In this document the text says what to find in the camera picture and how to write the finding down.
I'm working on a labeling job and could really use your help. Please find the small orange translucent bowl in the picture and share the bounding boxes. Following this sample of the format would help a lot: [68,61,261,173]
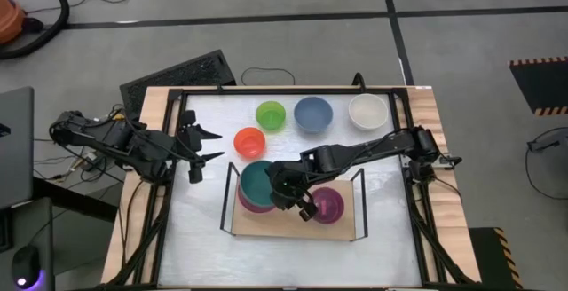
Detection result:
[233,126,267,159]

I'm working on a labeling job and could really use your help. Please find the black metal table frame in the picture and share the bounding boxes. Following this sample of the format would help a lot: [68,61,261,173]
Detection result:
[99,84,483,291]

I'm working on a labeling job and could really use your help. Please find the orange vacuum cleaner body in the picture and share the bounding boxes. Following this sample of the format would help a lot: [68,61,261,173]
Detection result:
[0,0,27,46]

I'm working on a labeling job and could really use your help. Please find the small magenta translucent bowl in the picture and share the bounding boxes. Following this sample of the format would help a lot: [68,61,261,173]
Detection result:
[310,186,346,225]

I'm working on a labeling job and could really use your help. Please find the small green translucent bowl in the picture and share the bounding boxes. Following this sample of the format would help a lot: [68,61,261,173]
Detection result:
[255,100,288,131]

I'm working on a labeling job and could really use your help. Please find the black vacuum hose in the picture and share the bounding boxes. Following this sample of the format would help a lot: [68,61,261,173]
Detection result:
[0,0,71,60]

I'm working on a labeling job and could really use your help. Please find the grey laptop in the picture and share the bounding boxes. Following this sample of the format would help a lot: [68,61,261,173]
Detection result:
[0,85,36,210]

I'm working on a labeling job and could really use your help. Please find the wooden shelf board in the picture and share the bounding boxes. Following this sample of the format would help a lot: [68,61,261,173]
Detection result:
[230,169,357,242]

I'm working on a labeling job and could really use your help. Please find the black mat hazard-striped edge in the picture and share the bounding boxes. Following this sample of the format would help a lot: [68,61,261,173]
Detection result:
[509,56,568,117]
[469,227,525,291]

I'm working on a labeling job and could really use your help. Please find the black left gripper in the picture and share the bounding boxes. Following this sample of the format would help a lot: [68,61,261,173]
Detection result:
[177,109,226,185]

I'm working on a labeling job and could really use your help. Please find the black cable loop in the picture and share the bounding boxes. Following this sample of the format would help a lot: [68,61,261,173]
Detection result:
[241,67,297,87]

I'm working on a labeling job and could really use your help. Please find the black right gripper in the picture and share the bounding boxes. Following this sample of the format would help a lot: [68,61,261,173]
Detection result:
[264,160,320,223]

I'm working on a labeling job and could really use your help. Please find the large blue-grey bowl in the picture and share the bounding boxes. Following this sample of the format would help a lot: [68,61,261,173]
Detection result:
[293,96,335,135]

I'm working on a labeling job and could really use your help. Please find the black cable arch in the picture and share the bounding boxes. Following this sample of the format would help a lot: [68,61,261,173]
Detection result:
[351,72,367,93]

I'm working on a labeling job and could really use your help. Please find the black device with cable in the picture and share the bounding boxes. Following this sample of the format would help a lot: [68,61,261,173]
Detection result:
[525,126,568,201]

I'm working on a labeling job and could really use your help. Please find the large white bowl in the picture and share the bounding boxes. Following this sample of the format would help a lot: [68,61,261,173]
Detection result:
[348,93,390,131]

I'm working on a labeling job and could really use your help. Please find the large pink bowl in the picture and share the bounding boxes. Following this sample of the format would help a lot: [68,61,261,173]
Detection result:
[236,179,279,215]

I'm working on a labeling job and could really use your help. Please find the large teal bowl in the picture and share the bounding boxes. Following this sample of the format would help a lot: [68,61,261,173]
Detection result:
[239,160,279,208]

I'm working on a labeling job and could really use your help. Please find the black computer mouse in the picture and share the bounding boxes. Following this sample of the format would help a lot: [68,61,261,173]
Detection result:
[11,245,43,290]

